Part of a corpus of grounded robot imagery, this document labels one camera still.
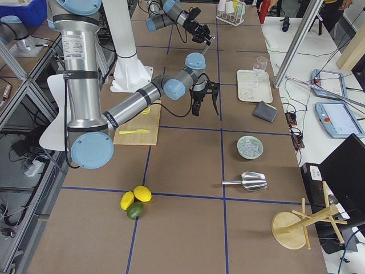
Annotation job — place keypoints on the steel muddler black tip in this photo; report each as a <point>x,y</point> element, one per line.
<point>206,48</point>

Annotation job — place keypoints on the blue teach pendant far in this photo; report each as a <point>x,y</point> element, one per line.
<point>330,81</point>

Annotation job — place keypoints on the white wire dish rack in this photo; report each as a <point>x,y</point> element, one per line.
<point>231,12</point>

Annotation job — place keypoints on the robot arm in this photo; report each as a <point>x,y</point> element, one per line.
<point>167,13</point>
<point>84,125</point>

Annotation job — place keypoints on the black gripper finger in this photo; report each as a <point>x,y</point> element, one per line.
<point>196,108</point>
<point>215,90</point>

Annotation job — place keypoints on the wooden mug tree stand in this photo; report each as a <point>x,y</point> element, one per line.
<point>290,228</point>

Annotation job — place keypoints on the grey folded cloth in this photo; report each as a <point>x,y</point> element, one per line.
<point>265,112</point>

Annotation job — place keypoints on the yellow lemon back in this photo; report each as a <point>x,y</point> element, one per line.
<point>142,193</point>

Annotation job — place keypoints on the yellow lemon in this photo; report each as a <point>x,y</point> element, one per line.
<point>142,193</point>
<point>127,200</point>

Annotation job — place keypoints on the green bowl of ice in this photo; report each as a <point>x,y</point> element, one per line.
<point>249,147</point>

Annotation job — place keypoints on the bamboo cutting board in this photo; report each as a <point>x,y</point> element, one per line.
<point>149,122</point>

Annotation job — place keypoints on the black monitor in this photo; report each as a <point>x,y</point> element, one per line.
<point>343,171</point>

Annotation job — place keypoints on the steel ice scoop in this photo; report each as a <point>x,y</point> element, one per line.
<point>250,181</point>

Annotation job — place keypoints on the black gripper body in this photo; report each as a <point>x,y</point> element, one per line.
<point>195,28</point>
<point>198,96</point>

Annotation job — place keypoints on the aluminium frame post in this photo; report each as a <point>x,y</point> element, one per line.
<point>308,18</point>

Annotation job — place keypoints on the black power strip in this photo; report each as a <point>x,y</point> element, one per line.
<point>291,118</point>

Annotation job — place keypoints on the yellow plastic knife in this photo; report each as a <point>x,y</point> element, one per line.
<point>134,131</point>

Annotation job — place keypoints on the blue teach pendant near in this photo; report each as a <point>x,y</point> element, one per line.
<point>338,120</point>

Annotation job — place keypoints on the clear wine glass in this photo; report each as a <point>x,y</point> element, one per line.
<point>258,68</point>

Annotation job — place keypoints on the yellow lemon front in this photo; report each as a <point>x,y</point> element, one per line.
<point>127,200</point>

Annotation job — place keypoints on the blue teach pendant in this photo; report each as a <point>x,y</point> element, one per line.
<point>338,120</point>
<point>330,81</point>

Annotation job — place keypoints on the blue storage bin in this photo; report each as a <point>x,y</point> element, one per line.
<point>25,10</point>

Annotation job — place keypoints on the cream bear tray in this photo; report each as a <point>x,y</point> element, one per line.
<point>252,89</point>

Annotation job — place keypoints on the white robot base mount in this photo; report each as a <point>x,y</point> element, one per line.
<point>130,74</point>

